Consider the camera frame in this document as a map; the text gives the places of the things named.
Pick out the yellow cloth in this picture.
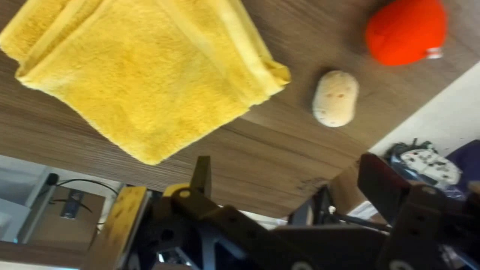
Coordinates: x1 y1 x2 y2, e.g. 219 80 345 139
0 0 291 164

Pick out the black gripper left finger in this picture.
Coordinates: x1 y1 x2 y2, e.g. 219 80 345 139
82 185 147 270

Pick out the cardboard box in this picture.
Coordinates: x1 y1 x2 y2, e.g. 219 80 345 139
24 185 105 250

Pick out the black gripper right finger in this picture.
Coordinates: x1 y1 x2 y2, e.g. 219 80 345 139
358 152 441 235

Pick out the beige potato toy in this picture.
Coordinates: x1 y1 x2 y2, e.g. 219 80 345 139
312 70 360 127

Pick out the red tomato toy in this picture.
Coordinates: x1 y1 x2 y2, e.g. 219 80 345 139
364 0 448 65

